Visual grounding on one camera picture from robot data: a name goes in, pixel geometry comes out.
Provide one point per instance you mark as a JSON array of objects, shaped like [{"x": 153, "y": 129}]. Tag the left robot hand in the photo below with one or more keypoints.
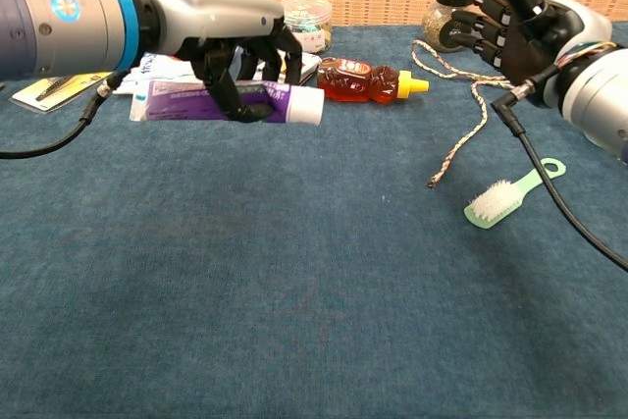
[{"x": 216, "y": 12}]

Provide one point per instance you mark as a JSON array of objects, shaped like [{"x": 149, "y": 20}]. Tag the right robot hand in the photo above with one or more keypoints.
[{"x": 539, "y": 31}]

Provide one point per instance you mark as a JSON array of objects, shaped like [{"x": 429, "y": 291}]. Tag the purple toothpaste tube white cap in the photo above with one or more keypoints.
[{"x": 306, "y": 105}]

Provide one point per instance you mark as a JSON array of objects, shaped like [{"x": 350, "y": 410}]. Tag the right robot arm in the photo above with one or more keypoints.
[{"x": 598, "y": 95}]

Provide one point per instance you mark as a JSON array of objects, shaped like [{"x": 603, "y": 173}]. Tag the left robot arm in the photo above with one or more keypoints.
[{"x": 59, "y": 21}]

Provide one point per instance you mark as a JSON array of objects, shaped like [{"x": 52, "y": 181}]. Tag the dark round jar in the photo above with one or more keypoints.
[{"x": 434, "y": 29}]

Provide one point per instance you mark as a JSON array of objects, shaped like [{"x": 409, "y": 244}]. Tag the white printed bag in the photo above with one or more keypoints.
[{"x": 157, "y": 68}]

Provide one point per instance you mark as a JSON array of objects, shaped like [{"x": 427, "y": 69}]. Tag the clear plastic jar of clips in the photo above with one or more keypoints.
[{"x": 314, "y": 21}]

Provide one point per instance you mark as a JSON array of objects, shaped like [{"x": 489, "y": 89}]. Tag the white snack packet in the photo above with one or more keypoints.
[{"x": 309, "y": 68}]

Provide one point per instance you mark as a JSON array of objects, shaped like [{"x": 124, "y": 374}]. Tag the honey bear bottle yellow cap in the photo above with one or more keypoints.
[{"x": 353, "y": 81}]

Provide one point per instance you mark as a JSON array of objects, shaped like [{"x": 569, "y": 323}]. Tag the green scrub brush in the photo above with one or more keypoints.
[{"x": 490, "y": 208}]

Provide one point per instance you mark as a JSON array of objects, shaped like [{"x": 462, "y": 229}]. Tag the razor in yellow blister pack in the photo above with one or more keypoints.
[{"x": 44, "y": 92}]

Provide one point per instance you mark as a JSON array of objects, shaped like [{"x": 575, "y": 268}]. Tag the blue table cloth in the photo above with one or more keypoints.
[{"x": 294, "y": 291}]

